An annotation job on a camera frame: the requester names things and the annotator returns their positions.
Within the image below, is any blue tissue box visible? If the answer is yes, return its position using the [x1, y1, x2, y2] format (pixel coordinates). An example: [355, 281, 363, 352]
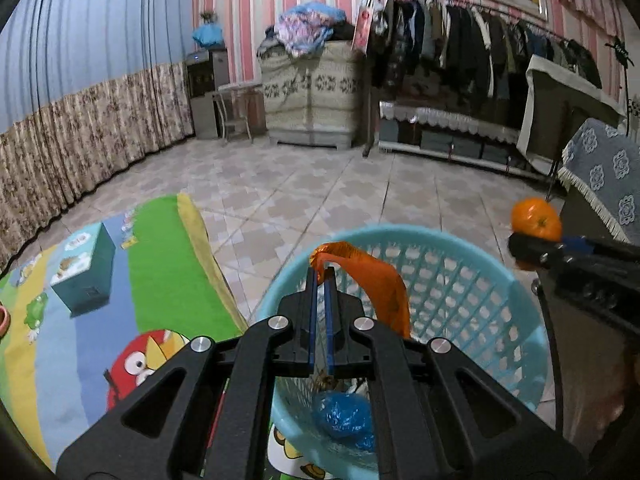
[49, 222, 115, 318]

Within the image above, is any cabinet with knitted cover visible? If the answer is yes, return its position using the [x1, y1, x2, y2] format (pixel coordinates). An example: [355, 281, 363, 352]
[258, 41, 364, 150]

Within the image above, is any blue plastic bag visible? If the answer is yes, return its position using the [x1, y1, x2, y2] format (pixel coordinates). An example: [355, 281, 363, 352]
[312, 391, 376, 452]

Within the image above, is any floral blue curtain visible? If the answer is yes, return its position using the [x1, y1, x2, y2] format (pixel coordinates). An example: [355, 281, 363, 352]
[1, 0, 193, 262]

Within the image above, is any low bench with lace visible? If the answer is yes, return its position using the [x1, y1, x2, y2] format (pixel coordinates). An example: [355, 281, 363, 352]
[375, 101, 544, 181]

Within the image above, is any clothes rack with garments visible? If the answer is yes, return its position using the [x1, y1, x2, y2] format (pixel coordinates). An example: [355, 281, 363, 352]
[354, 0, 602, 145]

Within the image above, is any blue covered water bottle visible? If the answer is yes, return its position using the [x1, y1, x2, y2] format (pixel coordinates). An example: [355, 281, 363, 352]
[192, 11, 224, 49]

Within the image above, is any pink pig mug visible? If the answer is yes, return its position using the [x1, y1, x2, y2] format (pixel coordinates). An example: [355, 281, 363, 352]
[0, 304, 11, 338]

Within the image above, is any black covered screen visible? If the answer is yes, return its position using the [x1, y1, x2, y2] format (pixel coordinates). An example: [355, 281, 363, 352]
[516, 55, 624, 176]

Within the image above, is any light blue plastic basket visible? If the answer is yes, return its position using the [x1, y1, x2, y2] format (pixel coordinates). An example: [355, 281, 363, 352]
[271, 224, 550, 479]

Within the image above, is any colourful cartoon play mat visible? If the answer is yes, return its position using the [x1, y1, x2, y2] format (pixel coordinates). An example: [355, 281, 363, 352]
[0, 193, 352, 480]

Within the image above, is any small folding table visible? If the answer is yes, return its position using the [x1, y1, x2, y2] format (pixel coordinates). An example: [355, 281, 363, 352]
[213, 80, 262, 143]

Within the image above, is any grey water dispenser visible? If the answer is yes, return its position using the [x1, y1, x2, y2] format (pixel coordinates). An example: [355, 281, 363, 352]
[184, 47, 230, 140]

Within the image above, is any whole orange fruit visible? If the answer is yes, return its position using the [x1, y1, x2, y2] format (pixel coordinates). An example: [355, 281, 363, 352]
[511, 197, 563, 243]

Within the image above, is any orange plastic bag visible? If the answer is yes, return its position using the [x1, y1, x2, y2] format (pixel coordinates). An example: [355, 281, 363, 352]
[309, 240, 411, 339]

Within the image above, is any blue floral cloth cover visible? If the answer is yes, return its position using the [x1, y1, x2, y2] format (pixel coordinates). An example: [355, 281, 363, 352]
[559, 118, 639, 245]

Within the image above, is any pile of clothes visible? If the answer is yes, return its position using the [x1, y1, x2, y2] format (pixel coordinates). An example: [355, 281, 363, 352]
[256, 1, 355, 58]

